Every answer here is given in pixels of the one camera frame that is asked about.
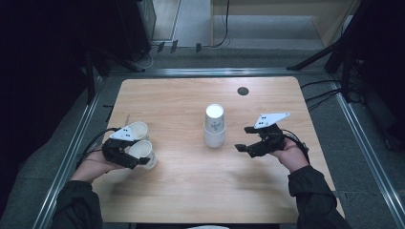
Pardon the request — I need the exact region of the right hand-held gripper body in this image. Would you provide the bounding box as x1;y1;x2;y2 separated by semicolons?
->
253;112;291;156

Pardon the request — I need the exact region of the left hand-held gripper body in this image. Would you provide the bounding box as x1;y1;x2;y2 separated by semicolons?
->
100;125;137;168

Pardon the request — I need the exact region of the plain white paper cup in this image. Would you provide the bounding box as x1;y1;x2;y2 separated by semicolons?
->
203;123;227;149

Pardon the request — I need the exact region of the person's left hand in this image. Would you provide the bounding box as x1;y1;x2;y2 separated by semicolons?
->
71;146;127;185

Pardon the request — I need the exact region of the person's right hand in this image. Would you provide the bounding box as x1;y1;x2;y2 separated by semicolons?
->
269;136;310;174

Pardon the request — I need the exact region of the black metal stand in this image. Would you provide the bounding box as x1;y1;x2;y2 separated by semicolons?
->
83;47;146;106

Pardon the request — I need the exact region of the black tripod stand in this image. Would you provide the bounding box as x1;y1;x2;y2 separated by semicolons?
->
286;0;373;103

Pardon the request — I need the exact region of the black cabinet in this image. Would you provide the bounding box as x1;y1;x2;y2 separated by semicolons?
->
116;0;157;63

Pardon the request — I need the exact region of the black curtain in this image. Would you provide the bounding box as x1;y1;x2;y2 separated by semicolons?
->
0;0;120;204
359;0;405;135

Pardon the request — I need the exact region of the left hand-held gripper cable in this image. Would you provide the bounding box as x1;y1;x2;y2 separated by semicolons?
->
75;127;120;170

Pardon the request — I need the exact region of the hand-held gripper cable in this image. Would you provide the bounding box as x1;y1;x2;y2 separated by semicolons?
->
75;127;120;170
281;128;310;163

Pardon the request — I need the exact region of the right hand-held gripper cable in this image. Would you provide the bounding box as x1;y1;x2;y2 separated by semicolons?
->
281;128;310;163

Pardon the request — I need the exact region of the metal floor rail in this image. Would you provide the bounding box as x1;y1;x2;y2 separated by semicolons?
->
108;67;332;78
329;77;405;229
32;75;108;229

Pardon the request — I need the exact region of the black floor cable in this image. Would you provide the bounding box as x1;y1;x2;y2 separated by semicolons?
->
305;89;342;103
300;79;342;90
308;92;341;113

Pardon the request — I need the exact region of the white floor cable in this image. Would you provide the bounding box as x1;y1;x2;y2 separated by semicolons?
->
139;44;160;71

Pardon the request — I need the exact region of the black hanging cable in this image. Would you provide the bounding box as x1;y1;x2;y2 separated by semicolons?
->
212;0;231;49

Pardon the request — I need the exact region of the light wooden furniture frame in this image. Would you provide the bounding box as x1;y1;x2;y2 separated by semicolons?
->
209;0;362;49

